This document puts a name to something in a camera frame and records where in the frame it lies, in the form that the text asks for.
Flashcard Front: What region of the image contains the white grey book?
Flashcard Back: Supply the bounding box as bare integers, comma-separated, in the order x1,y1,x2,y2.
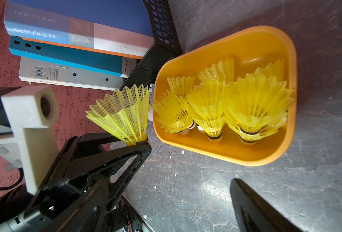
19,57,126,91

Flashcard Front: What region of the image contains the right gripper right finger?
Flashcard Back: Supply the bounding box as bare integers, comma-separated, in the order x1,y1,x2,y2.
230,178,301,232

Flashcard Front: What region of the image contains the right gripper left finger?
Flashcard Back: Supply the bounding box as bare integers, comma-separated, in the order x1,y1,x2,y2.
39,179,110,232

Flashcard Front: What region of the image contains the orange blue book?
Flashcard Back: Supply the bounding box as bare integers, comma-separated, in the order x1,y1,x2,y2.
4,0,154,59

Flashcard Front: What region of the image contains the teal book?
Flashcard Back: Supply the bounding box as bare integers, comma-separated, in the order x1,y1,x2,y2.
9,36,137,78

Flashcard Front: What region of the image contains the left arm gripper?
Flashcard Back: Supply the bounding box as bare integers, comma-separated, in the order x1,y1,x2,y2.
0,133,152,232

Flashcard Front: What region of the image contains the yellow plastic storage box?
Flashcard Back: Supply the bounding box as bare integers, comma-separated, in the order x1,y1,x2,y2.
154,26,297,166

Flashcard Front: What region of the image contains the black mesh file organizer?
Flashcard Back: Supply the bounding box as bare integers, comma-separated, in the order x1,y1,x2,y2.
120,0,182,90

